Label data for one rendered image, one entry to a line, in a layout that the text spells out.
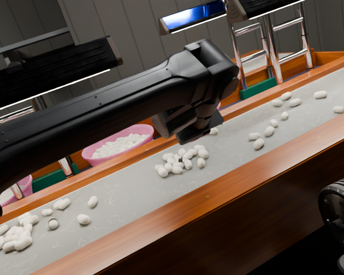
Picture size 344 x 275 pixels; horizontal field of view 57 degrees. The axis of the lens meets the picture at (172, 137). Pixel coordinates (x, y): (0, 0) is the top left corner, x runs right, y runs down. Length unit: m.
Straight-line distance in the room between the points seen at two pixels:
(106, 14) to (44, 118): 2.22
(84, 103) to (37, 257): 0.45
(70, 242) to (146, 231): 0.20
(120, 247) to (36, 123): 0.32
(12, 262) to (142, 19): 2.11
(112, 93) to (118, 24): 2.19
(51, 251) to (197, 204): 0.33
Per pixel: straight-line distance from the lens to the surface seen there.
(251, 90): 1.48
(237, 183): 0.67
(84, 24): 2.56
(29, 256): 0.79
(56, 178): 1.26
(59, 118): 0.37
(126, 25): 2.58
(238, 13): 0.94
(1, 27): 3.32
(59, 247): 0.75
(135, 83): 0.41
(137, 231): 0.63
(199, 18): 1.50
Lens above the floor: 1.12
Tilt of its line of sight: 20 degrees down
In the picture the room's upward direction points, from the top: 18 degrees counter-clockwise
